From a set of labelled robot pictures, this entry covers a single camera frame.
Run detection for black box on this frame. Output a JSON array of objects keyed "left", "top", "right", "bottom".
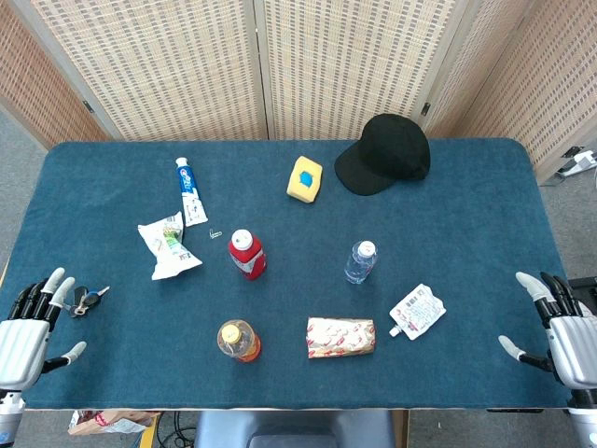
[{"left": 569, "top": 276, "right": 597, "bottom": 304}]

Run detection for blue table cloth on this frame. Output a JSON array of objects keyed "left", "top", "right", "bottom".
[{"left": 0, "top": 137, "right": 579, "bottom": 412}]

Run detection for bunch of keys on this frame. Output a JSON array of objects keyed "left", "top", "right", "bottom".
[{"left": 59, "top": 285, "right": 111, "bottom": 319}]

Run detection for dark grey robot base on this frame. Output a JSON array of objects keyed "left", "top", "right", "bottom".
[{"left": 193, "top": 409, "right": 396, "bottom": 448}]

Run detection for yellow sponge with blue patch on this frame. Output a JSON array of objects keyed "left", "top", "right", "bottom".
[{"left": 285, "top": 155, "right": 324, "bottom": 203}]

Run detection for woven folding screen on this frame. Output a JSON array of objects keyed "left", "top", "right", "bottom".
[{"left": 0, "top": 0, "right": 597, "bottom": 183}]

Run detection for gold foil wrapped pack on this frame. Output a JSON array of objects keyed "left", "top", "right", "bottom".
[{"left": 306, "top": 316, "right": 377, "bottom": 359}]

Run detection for blue white toothpaste tube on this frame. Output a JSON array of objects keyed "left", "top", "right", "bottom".
[{"left": 174, "top": 157, "right": 208, "bottom": 228}]

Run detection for clear water bottle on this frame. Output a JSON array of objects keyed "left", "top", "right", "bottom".
[{"left": 343, "top": 240, "right": 379, "bottom": 286}]

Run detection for orange drink bottle yellow cap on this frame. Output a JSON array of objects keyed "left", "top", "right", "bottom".
[{"left": 216, "top": 318, "right": 262, "bottom": 364}]

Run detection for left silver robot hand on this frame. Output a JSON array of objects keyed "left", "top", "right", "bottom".
[{"left": 0, "top": 267, "right": 88, "bottom": 393}]

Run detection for black floor cables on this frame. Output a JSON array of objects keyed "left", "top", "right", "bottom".
[{"left": 156, "top": 410, "right": 197, "bottom": 448}]

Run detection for black baseball cap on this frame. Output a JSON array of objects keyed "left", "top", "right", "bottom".
[{"left": 334, "top": 113, "right": 432, "bottom": 197}]

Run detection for red juice bottle white cap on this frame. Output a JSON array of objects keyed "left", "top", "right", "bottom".
[{"left": 228, "top": 229, "right": 268, "bottom": 282}]

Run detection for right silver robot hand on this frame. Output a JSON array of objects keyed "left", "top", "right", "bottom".
[{"left": 497, "top": 271, "right": 597, "bottom": 391}]

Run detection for white snack bag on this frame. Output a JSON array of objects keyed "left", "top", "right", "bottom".
[{"left": 137, "top": 211, "right": 203, "bottom": 282}]

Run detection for white spout pouch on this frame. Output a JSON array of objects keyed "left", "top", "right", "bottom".
[{"left": 389, "top": 283, "right": 447, "bottom": 342}]

